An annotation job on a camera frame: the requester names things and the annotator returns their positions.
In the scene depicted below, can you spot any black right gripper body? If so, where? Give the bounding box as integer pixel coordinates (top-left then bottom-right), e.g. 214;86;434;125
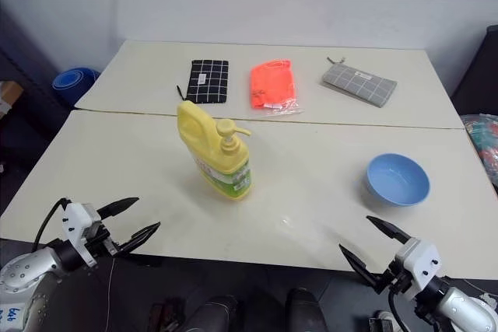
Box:
375;257;416;303

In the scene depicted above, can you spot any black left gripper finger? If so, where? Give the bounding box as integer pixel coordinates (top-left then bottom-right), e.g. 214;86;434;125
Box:
114;222;162;257
96;197;140;220

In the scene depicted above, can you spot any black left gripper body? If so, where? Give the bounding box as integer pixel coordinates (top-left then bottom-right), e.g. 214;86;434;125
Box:
86;218;120;260

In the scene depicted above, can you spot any black white-grid zip pouch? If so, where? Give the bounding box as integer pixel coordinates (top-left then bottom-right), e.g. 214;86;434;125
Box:
176;58;230;105

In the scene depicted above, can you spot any blue round container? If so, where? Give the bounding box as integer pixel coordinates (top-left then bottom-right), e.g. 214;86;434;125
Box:
52;67;101;106

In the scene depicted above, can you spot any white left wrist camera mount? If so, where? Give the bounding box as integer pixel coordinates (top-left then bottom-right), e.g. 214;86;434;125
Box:
61;201;99;267

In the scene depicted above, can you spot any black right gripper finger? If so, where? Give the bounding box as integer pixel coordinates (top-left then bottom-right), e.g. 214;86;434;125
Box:
366;215;412;249
338;244;384;295

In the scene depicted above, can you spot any orange cloth in plastic bag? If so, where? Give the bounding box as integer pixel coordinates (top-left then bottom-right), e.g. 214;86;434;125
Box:
248;58;304;117

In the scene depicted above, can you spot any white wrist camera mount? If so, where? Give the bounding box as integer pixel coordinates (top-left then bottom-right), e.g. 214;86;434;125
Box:
394;237;443;291
61;201;99;267

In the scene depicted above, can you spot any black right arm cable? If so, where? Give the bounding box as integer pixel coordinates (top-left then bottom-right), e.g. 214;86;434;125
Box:
388;292;409;332

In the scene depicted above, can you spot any black chair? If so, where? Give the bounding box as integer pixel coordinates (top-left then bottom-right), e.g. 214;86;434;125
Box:
451;24;498;116

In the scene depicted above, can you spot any yellow pump soap bottle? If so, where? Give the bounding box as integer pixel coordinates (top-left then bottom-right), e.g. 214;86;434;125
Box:
177;100;254;203

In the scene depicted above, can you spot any dark rounded shape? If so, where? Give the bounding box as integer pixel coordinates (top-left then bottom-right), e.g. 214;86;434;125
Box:
285;288;328;332
185;294;240;332

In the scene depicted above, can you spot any grey white-grid zip pouch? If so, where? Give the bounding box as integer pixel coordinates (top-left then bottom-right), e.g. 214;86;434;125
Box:
321;56;398;109

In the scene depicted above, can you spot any cardboard box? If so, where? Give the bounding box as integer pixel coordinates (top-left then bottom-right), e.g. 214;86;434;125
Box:
0;80;25;116

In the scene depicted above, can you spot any blue bowl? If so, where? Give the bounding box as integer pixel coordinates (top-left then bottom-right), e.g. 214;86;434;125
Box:
363;152;431;208

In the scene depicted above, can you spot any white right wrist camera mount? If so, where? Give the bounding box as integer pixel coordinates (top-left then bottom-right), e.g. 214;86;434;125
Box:
394;237;443;291

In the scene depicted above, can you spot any colourful patterned bag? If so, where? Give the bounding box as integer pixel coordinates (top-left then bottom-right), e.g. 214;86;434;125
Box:
460;113;498;194

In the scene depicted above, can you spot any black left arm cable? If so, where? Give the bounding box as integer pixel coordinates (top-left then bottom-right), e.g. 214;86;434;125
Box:
31;197;72;252

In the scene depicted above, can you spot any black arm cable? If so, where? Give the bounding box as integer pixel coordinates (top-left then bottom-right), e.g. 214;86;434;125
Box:
388;292;409;332
31;197;72;252

